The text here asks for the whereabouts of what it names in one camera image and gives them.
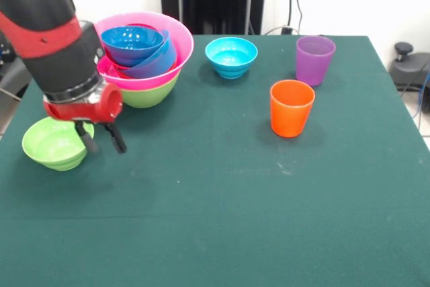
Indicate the small red bowl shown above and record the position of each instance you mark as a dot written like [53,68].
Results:
[111,62]

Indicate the black equipment with knob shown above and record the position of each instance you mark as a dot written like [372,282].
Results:
[408,68]

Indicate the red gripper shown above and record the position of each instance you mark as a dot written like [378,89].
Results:
[97,109]

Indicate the wide light blue bowl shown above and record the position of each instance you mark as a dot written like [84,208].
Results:
[158,63]

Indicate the purple cup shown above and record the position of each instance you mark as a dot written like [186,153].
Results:
[314,63]

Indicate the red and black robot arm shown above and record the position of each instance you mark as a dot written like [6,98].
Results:
[43,31]

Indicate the small light blue footed bowl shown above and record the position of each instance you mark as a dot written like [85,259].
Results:
[231,56]

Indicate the large green bowl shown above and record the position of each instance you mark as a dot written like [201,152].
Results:
[151,97]

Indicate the orange cup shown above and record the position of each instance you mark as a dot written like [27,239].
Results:
[291,110]

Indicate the dark green tablecloth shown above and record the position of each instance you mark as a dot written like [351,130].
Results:
[302,183]

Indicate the dark blue bowl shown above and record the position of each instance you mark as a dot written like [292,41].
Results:
[131,45]

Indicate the large pink bowl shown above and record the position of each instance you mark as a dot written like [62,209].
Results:
[184,45]

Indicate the small green bowl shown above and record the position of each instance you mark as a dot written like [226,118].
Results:
[47,149]

